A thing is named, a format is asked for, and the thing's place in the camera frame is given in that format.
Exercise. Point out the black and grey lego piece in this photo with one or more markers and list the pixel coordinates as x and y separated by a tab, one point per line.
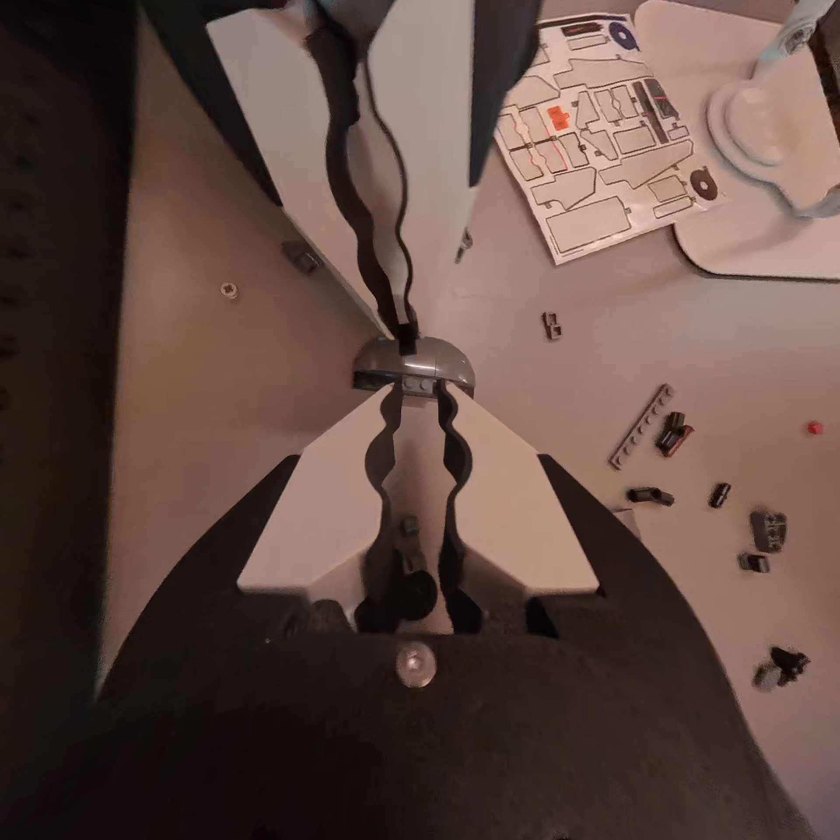
787	663

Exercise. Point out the black lego connector piece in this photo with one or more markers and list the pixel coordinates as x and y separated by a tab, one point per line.
649	495

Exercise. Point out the small black lego brick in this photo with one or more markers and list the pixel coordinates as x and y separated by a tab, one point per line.
754	563

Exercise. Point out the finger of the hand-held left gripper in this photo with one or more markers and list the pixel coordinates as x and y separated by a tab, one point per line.
433	98
275	98

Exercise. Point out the grey curved lego canopy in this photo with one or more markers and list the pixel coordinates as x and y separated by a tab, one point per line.
446	364

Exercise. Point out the black lego tile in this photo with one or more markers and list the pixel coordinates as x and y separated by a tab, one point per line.
407	341

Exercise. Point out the long grey lego plate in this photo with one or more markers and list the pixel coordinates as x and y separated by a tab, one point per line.
640	428

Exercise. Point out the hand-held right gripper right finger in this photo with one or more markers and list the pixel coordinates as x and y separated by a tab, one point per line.
518	525

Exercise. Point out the small black lego piece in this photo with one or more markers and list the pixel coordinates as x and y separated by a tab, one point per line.
720	495

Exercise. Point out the small grey lego piece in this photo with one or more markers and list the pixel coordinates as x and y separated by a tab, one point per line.
410	525

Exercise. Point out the black lego piece red ends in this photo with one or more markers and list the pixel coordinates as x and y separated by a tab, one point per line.
673	433

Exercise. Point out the lego sticker sheet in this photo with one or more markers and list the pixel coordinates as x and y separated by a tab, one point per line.
590	223

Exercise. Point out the white round lego piece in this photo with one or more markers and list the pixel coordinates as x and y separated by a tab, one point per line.
224	287

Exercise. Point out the small grey lego clip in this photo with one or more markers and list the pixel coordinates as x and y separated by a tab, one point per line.
550	328

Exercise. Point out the grey lego connector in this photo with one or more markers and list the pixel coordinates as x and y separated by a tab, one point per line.
465	244

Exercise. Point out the dark grey lego block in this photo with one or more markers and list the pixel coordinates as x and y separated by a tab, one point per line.
768	530

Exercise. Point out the grey lego bracket piece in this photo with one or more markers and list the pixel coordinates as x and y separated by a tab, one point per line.
303	257

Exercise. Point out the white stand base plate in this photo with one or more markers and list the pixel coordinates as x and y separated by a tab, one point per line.
754	249

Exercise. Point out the black round lego piece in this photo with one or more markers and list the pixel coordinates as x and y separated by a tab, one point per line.
417	590

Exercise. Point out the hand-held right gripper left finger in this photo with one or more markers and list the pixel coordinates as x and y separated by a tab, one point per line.
315	525

